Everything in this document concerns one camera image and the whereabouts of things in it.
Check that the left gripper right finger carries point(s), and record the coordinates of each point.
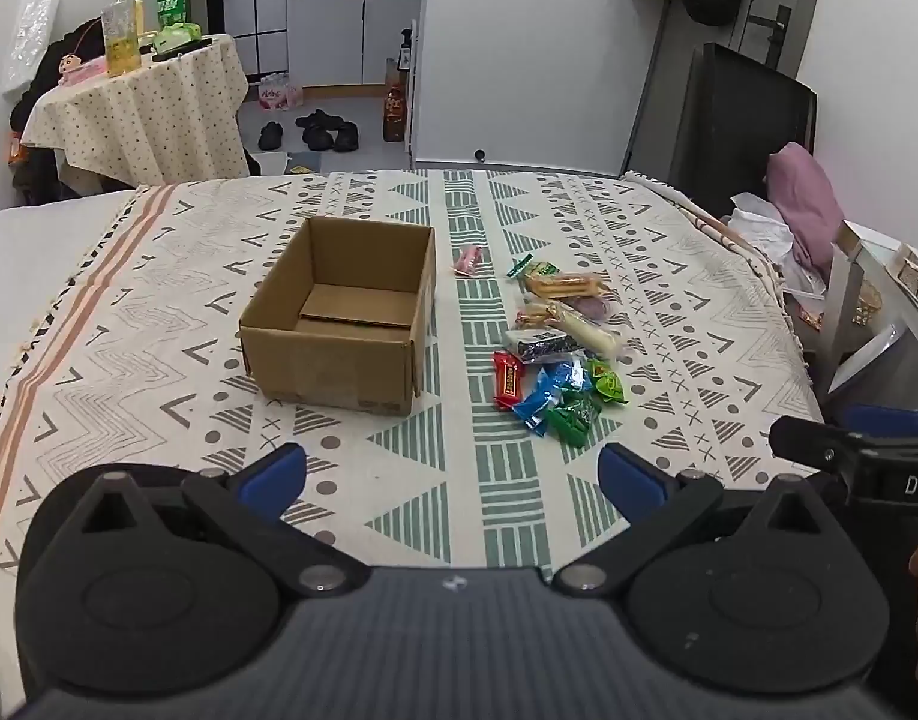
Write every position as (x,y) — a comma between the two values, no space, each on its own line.
(662,511)

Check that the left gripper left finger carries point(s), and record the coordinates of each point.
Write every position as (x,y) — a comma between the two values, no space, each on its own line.
(246,509)

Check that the dark green plum pack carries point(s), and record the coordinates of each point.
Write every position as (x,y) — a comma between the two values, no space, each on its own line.
(572,418)

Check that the blue snack pack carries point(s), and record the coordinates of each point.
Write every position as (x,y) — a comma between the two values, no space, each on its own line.
(552,383)

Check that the long white bread pack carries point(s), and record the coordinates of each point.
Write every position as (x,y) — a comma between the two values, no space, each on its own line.
(587,334)

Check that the red candy bar pack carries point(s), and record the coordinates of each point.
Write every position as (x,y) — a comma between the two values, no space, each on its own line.
(508,373)

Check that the white black snack pack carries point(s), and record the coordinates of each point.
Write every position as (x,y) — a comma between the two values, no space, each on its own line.
(540,345)

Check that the small mixed nut pack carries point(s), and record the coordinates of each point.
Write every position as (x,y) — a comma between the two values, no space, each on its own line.
(538,314)

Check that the orange biscuit pack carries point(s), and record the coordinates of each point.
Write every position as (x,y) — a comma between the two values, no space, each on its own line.
(566,285)

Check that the green round cracker pack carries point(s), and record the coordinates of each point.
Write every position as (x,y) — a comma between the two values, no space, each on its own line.
(529,266)

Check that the pink orange small snack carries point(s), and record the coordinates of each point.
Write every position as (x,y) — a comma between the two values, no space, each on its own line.
(467,262)

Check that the light green snack pack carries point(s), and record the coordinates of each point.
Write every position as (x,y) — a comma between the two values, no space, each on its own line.
(605,382)

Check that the white side table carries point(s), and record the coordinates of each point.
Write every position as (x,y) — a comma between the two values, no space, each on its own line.
(869,333)

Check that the brown cardboard box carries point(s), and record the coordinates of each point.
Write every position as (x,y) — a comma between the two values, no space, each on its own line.
(341,318)

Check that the patterned bed blanket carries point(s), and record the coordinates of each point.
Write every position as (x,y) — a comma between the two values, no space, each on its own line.
(199,326)

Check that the white plastic bag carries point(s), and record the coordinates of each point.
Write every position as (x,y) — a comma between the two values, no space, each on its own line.
(760,224)

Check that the pink pillow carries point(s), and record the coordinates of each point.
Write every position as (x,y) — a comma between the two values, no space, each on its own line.
(804,197)

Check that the single black slipper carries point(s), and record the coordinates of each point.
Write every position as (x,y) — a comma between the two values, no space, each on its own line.
(270,137)

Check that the black slippers pile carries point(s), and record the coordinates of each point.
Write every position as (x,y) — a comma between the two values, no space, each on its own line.
(326,132)

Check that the round table with dotted cloth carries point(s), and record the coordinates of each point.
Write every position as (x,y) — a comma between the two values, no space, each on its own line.
(168,122)

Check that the pink water bottle pack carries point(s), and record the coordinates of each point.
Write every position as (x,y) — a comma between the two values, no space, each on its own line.
(277,92)

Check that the red drink bottle box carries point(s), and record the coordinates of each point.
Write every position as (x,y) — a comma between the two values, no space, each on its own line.
(395,103)

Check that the green tissue pack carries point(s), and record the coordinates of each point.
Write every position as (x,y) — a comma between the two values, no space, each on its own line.
(173,37)

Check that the white kitchen cabinet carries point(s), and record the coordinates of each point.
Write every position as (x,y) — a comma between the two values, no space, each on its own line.
(345,42)

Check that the yellow liquid plastic bottle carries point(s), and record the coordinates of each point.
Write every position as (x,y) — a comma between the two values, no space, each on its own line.
(121,37)

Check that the green soda bottle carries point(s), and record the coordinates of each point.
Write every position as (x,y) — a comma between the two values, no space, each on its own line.
(171,12)

